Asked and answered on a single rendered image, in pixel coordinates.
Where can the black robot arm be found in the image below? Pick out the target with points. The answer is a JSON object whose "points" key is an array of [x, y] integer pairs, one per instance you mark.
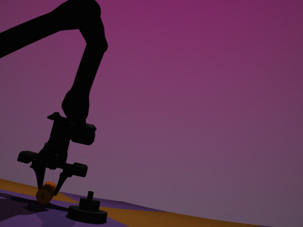
{"points": [[72, 14]]}

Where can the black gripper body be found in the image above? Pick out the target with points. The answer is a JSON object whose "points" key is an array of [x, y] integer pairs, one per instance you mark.
{"points": [[76, 169]]}

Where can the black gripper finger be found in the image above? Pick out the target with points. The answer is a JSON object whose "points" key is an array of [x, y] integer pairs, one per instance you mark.
{"points": [[40, 173], [62, 179]]}

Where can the black stepped pedestal with shaft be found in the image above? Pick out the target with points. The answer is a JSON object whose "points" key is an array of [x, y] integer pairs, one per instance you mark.
{"points": [[88, 211]]}

